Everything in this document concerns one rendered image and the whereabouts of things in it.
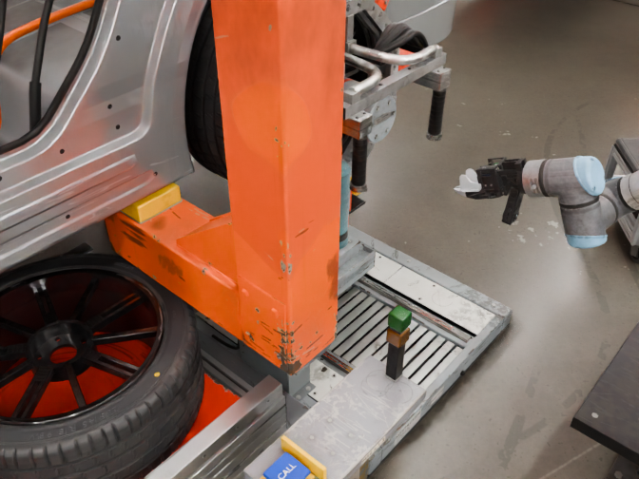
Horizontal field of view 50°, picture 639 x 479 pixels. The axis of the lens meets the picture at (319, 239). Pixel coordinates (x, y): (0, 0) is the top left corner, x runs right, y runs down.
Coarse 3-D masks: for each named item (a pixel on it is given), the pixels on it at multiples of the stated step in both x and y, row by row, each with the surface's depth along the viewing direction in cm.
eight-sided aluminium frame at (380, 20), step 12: (348, 0) 170; (360, 0) 173; (372, 0) 176; (348, 12) 171; (360, 12) 182; (372, 12) 179; (384, 12) 183; (372, 24) 188; (384, 24) 185; (384, 72) 203; (396, 96) 206; (348, 144) 208; (372, 144) 207; (348, 156) 207
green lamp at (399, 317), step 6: (396, 306) 150; (390, 312) 148; (396, 312) 148; (402, 312) 148; (408, 312) 148; (390, 318) 148; (396, 318) 147; (402, 318) 147; (408, 318) 148; (390, 324) 149; (396, 324) 148; (402, 324) 147; (408, 324) 149; (402, 330) 148
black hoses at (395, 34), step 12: (396, 24) 179; (384, 36) 178; (396, 36) 176; (408, 36) 175; (420, 36) 177; (384, 48) 177; (396, 48) 176; (408, 48) 185; (420, 48) 182; (372, 60) 178
